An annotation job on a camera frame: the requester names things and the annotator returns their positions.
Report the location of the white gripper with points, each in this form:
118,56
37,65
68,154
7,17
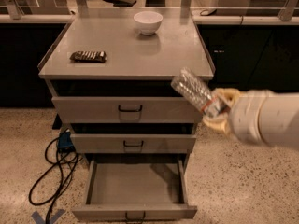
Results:
245,117

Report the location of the clear plastic water bottle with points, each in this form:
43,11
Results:
196,91

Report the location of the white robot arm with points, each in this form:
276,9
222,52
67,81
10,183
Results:
286,134

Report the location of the grey drawer cabinet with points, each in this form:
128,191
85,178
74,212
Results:
137,66

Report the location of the bottom grey drawer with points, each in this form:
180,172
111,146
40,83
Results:
150,188

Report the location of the grey drawer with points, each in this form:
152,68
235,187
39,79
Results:
133,143
150,188
125,110

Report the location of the middle grey drawer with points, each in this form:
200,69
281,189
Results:
133,143

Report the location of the top grey drawer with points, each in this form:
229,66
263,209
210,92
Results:
125,110

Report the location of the white ceramic bowl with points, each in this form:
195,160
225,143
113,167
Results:
148,22

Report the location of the dark striped snack bag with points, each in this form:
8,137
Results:
88,56

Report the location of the black chair seat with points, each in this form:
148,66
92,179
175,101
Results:
121,3

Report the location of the blue power box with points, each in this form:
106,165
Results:
64,143

